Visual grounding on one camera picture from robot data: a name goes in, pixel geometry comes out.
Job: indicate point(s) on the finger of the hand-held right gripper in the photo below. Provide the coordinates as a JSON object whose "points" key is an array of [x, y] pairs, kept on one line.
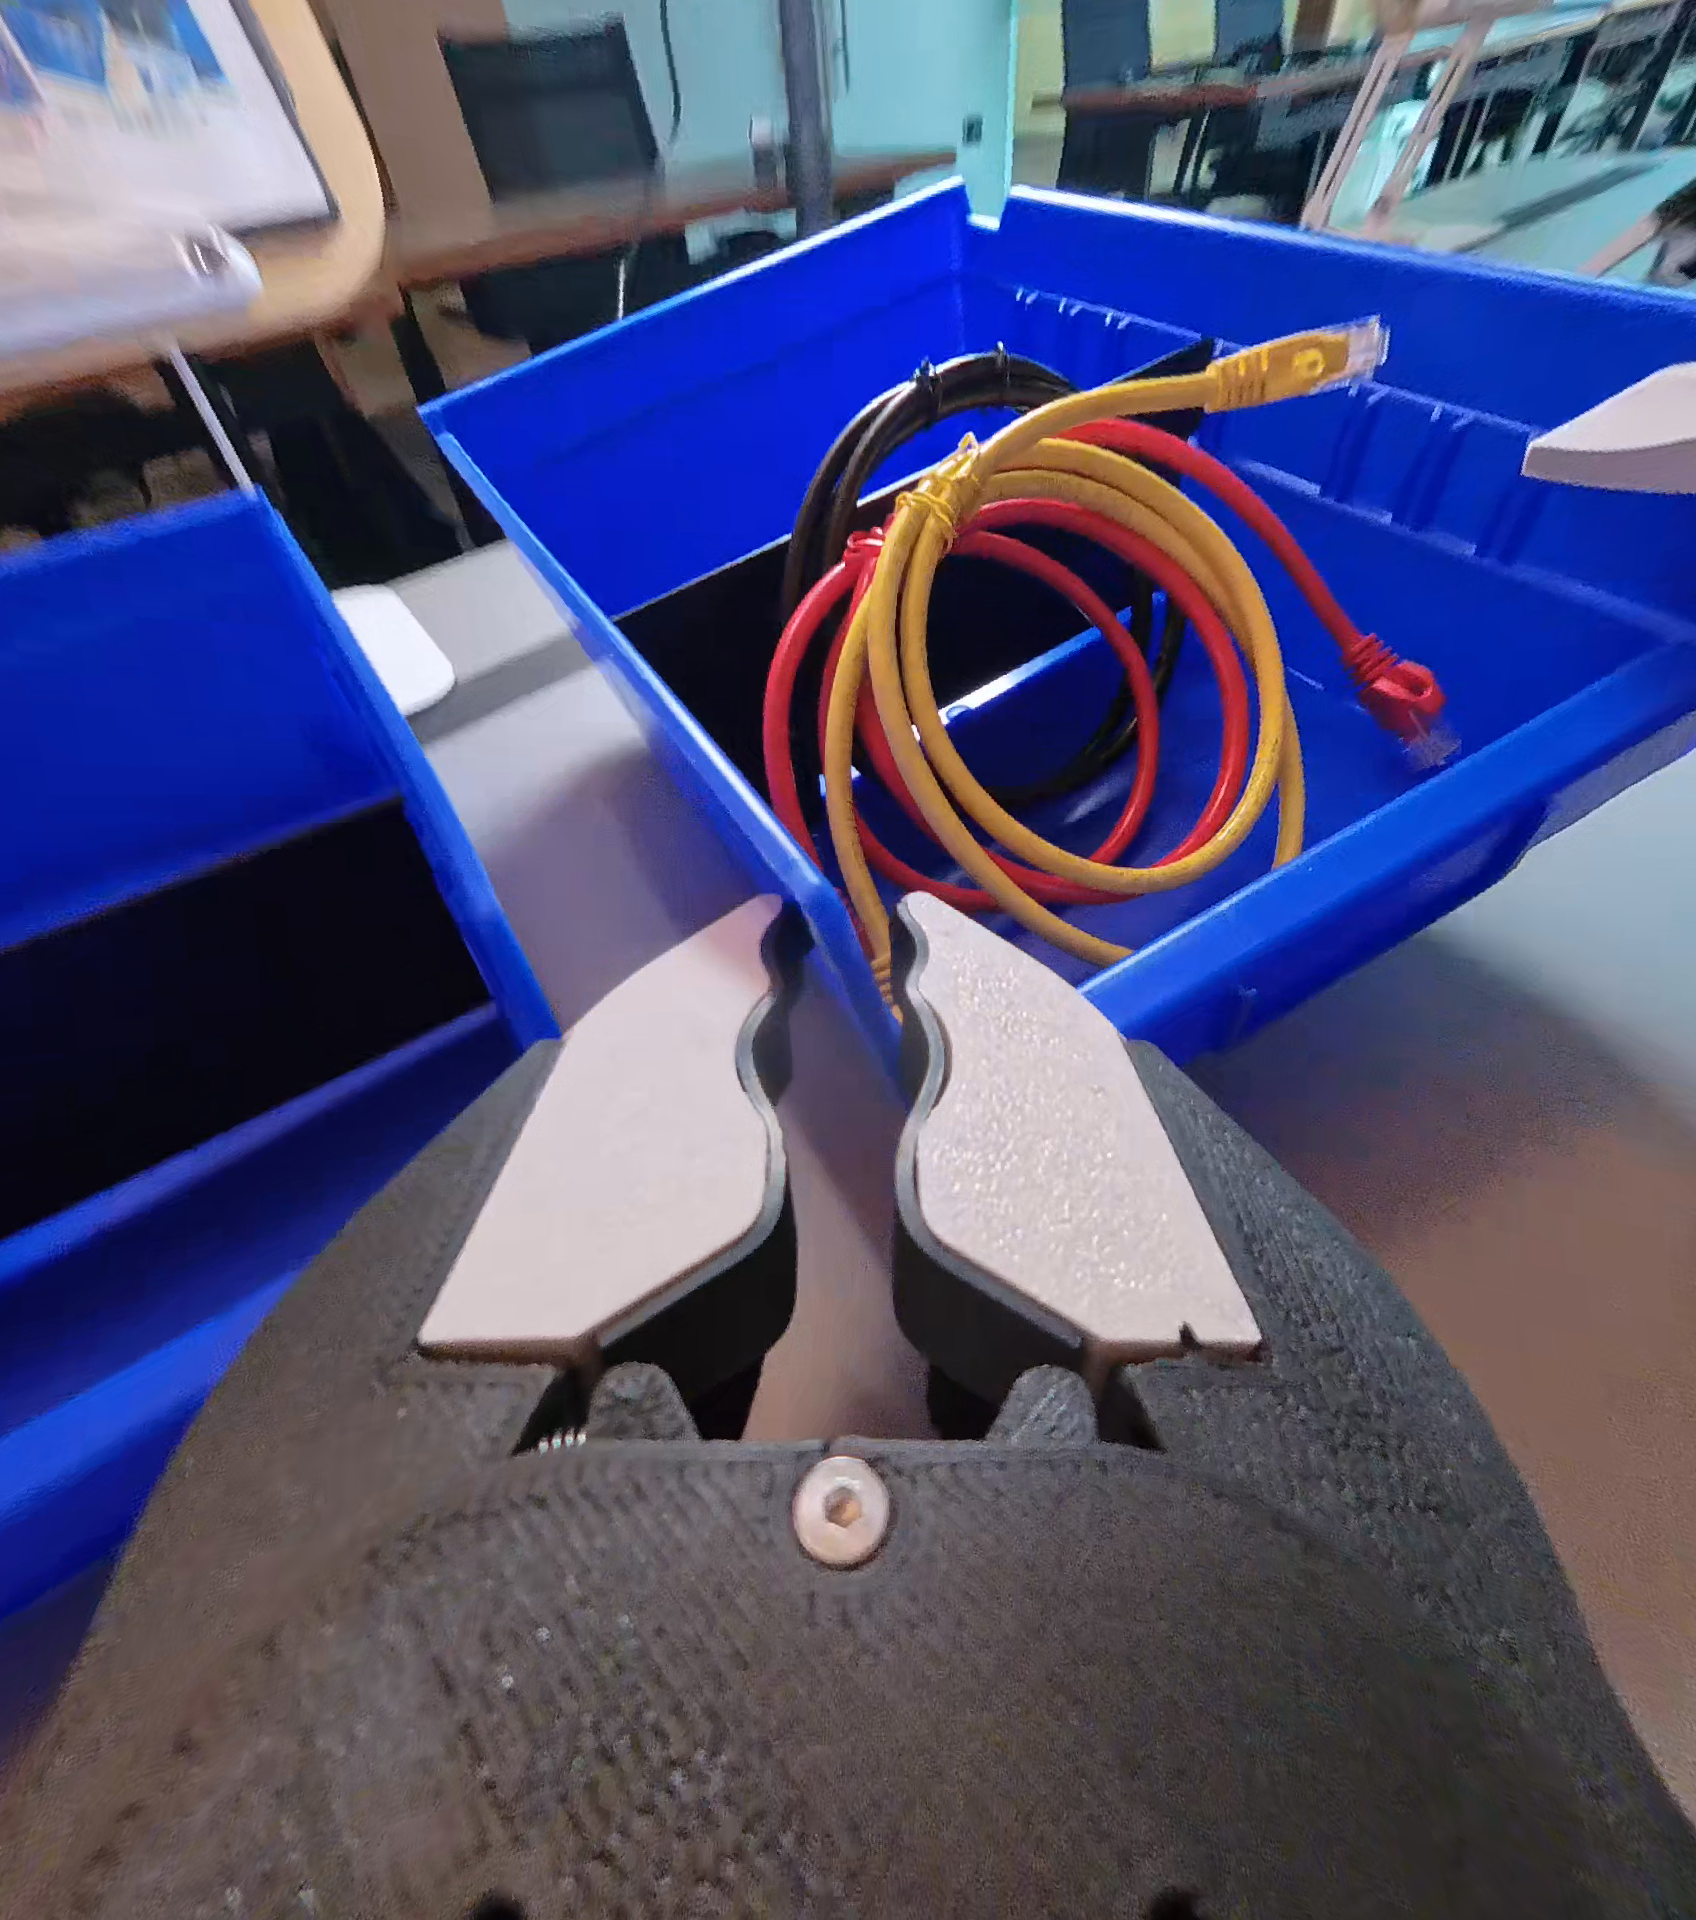
{"points": [[1673, 435]]}

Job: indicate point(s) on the blue plastic bin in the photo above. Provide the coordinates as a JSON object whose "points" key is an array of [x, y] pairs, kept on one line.
{"points": [[114, 707], [1390, 902]]}

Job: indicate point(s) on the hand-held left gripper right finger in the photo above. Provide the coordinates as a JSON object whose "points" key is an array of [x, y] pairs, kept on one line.
{"points": [[1074, 1170]]}

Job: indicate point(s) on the wood-edged board on stand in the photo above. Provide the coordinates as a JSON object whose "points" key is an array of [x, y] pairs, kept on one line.
{"points": [[114, 121]]}

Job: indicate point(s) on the black bin divider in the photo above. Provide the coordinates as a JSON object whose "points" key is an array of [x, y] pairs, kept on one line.
{"points": [[114, 1036], [705, 646]]}

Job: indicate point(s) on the grey light stand pole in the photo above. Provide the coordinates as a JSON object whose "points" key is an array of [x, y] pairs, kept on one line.
{"points": [[801, 105]]}

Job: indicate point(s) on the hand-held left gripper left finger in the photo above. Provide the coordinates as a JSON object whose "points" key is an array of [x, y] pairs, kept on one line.
{"points": [[623, 1157]]}

